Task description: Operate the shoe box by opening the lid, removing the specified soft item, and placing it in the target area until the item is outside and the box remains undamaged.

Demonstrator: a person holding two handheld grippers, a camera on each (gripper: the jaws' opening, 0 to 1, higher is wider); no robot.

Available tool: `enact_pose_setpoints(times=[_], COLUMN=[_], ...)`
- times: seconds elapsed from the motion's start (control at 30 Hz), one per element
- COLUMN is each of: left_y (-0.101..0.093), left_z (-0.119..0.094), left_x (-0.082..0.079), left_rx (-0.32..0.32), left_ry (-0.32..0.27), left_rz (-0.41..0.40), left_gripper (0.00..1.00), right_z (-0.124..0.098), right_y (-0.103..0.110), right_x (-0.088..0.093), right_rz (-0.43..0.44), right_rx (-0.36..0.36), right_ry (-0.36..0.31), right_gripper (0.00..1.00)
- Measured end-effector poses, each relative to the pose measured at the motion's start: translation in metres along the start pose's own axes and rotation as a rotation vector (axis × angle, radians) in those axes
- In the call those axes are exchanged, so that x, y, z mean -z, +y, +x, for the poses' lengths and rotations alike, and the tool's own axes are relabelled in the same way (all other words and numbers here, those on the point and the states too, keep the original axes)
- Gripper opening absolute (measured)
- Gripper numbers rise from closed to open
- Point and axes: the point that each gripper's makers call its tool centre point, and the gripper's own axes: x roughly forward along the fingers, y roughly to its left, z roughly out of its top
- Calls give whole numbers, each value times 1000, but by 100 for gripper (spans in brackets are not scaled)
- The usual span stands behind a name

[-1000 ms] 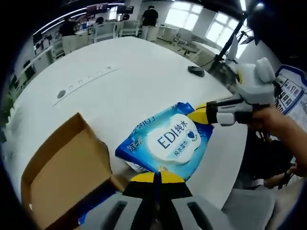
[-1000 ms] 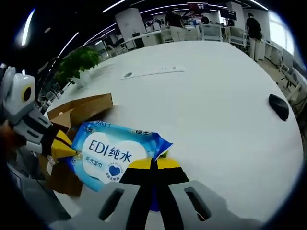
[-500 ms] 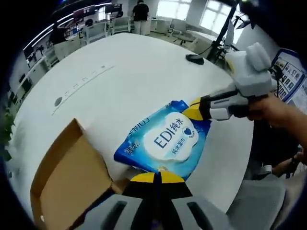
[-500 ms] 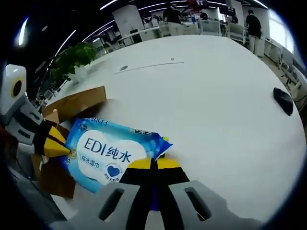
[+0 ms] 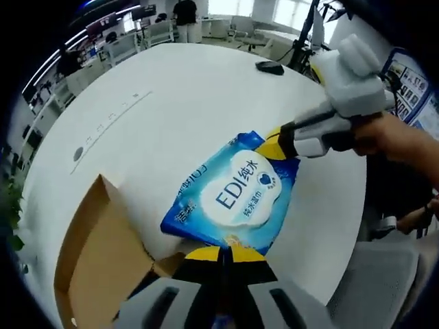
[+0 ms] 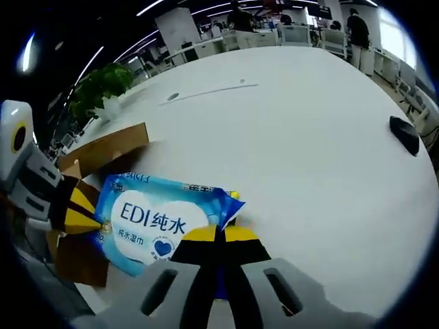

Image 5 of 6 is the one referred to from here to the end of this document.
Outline brown cardboard shoe box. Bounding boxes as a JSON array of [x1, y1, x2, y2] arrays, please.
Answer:
[[54, 173, 188, 325]]

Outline person's right hand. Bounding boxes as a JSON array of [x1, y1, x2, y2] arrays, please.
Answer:
[[353, 112, 423, 162]]

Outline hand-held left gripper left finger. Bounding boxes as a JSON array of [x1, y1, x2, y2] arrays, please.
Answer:
[[112, 245, 224, 329]]

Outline white mesh chair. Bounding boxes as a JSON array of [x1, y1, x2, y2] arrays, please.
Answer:
[[147, 22, 173, 47], [104, 34, 139, 66], [228, 15, 252, 39]]

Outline black tripod stand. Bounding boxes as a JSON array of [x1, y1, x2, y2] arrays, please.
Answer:
[[287, 0, 332, 71]]

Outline black cable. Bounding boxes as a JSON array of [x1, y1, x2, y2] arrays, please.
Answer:
[[379, 71, 404, 119]]

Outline potted green plant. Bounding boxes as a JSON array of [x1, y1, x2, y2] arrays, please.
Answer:
[[0, 171, 30, 275]]

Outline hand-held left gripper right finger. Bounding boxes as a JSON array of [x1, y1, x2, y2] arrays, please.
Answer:
[[225, 247, 332, 329]]

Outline blue framed wall poster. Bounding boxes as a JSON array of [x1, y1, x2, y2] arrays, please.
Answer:
[[380, 51, 431, 126]]

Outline grey mesh office chair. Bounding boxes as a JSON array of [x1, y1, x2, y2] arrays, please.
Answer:
[[325, 239, 433, 329]]

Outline blue wet wipes soft pack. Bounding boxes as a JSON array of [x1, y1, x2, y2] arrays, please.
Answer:
[[160, 130, 301, 256]]

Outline black computer mouse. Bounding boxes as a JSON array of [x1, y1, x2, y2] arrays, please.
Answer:
[[255, 60, 285, 75]]

